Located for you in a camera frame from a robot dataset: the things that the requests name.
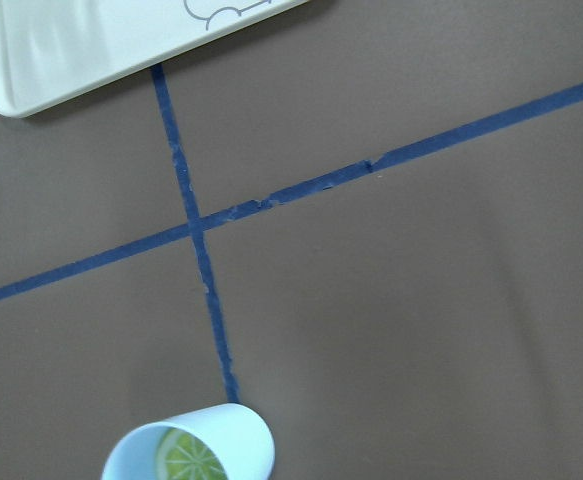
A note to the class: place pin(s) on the cream bear serving tray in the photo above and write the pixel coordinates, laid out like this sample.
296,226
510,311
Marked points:
54,51

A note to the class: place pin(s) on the yellow lemon half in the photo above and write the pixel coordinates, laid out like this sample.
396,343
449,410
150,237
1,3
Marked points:
182,456

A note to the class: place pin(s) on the light blue plastic cup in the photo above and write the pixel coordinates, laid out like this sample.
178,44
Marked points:
238,436

